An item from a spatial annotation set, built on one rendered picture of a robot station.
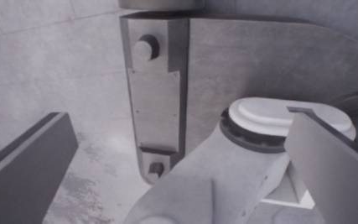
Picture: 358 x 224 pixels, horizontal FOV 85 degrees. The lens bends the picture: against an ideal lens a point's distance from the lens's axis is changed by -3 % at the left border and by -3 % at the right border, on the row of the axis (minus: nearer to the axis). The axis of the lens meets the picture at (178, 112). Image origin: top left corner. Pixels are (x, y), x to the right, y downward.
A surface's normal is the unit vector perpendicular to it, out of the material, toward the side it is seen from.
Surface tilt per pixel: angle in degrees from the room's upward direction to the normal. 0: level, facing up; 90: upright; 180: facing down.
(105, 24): 0
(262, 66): 0
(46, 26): 0
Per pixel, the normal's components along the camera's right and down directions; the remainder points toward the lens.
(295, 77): -0.18, 0.51
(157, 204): 0.09, -0.99
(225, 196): 0.01, -0.85
